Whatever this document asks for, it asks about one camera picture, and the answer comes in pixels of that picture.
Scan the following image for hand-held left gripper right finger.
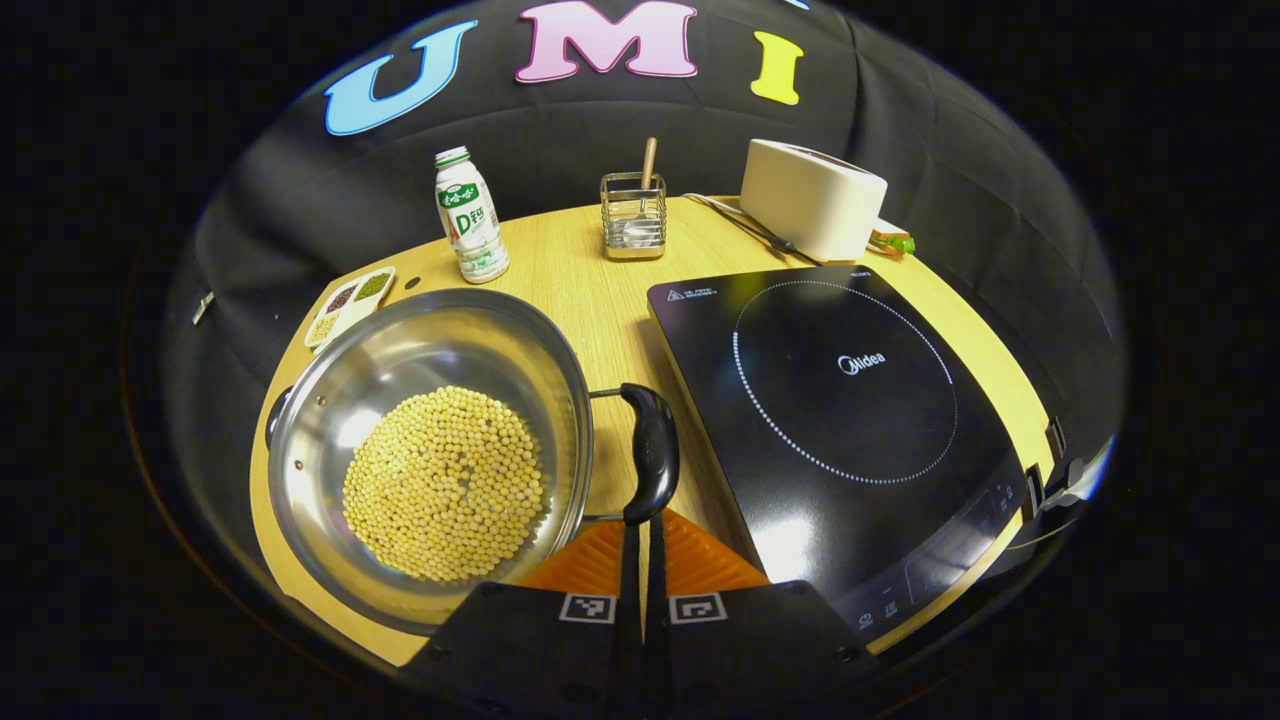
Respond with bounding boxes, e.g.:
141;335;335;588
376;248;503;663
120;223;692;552
645;505;881;720

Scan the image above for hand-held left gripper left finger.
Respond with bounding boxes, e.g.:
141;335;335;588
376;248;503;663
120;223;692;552
400;515;643;720

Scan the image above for black induction cooktop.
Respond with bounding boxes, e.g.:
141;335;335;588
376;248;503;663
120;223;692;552
646;264;1031;641

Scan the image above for stainless steel pot black handles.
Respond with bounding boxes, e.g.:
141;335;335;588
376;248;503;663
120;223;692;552
265;288;681;638

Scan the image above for pile of soybeans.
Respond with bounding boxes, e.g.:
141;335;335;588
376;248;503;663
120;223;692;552
342;385;546;584

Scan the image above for white milk drink bottle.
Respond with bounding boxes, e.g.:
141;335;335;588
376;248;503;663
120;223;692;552
434;146;511;285

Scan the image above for white divided bean dish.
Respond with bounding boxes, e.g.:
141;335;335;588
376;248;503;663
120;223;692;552
304;266;397;353

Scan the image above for white toaster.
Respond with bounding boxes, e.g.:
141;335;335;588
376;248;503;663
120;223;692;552
740;138;889;264

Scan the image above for black backdrop cloth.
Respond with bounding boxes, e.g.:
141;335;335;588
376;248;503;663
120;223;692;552
160;0;1126;561

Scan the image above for metal wire utensil holder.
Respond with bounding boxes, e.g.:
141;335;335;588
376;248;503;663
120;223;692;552
600;172;668;261

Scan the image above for toaster power cable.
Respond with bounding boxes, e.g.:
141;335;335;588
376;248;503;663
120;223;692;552
684;192;801;257

